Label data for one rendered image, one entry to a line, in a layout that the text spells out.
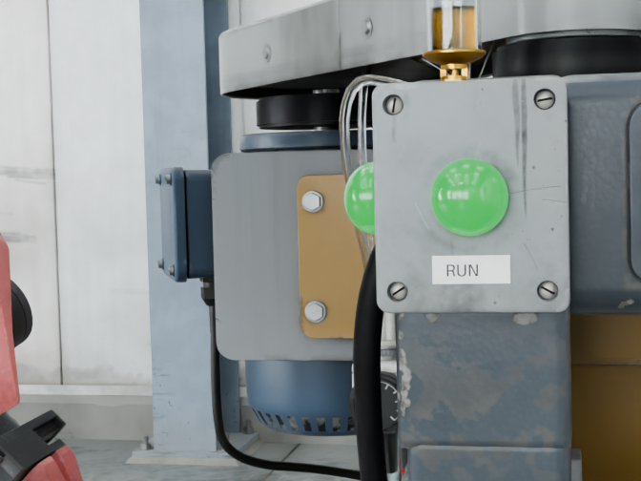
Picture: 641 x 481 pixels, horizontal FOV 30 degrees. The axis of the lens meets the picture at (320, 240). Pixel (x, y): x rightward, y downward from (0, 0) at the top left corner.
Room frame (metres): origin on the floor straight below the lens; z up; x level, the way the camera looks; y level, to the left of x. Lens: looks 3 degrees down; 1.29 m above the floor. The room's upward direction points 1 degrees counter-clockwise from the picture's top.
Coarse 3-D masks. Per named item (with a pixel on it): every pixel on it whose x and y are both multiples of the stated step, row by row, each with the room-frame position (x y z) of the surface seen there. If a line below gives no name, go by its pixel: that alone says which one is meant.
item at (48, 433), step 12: (0, 420) 0.73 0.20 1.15; (12, 420) 0.74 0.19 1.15; (36, 420) 0.75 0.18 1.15; (48, 420) 0.76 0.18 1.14; (60, 420) 0.77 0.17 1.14; (0, 432) 0.72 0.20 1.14; (12, 432) 0.71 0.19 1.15; (36, 432) 0.75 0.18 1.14; (48, 432) 0.76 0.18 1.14; (0, 444) 0.69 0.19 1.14; (0, 456) 0.68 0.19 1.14
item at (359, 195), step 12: (360, 168) 0.49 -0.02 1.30; (372, 168) 0.48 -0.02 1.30; (348, 180) 0.49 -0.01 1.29; (360, 180) 0.48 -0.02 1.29; (372, 180) 0.48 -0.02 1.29; (348, 192) 0.48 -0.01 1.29; (360, 192) 0.48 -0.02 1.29; (372, 192) 0.48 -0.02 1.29; (348, 204) 0.48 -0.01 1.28; (360, 204) 0.48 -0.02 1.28; (372, 204) 0.48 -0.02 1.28; (348, 216) 0.49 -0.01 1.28; (360, 216) 0.48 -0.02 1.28; (372, 216) 0.48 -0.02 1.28; (360, 228) 0.49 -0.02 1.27; (372, 228) 0.48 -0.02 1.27
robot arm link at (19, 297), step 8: (16, 288) 0.81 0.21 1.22; (16, 296) 0.80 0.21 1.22; (24, 296) 0.81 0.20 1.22; (16, 304) 0.80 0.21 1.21; (24, 304) 0.81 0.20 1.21; (16, 312) 0.80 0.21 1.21; (24, 312) 0.81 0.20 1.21; (16, 320) 0.80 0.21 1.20; (24, 320) 0.81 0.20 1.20; (16, 328) 0.80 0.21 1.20; (24, 328) 0.81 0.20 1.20; (16, 336) 0.80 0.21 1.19; (24, 336) 0.81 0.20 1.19; (16, 344) 0.81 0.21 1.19
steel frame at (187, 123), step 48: (144, 0) 5.50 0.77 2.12; (192, 0) 5.45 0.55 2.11; (144, 48) 5.50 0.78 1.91; (192, 48) 5.46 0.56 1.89; (144, 96) 5.50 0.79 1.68; (192, 96) 5.46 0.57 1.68; (144, 144) 5.50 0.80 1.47; (192, 144) 5.46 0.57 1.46; (192, 288) 5.46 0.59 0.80; (192, 336) 5.47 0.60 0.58; (192, 384) 5.47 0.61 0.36; (192, 432) 5.47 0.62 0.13; (240, 432) 5.84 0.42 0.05
